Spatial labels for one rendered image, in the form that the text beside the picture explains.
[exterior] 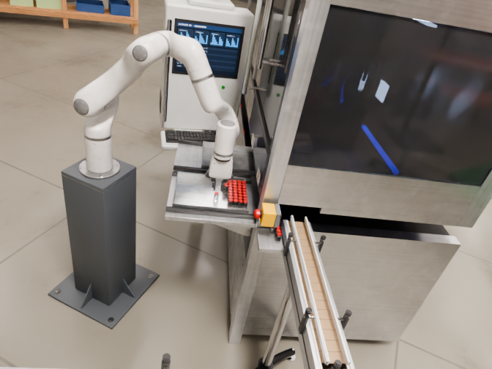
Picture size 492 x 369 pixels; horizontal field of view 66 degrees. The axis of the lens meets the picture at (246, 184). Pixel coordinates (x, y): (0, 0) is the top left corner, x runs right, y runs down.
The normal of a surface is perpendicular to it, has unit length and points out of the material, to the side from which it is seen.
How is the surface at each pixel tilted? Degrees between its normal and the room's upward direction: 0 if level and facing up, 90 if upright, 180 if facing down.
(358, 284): 90
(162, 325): 0
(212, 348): 0
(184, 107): 90
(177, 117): 90
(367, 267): 90
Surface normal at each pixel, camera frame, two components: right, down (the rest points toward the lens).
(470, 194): 0.06, 0.57
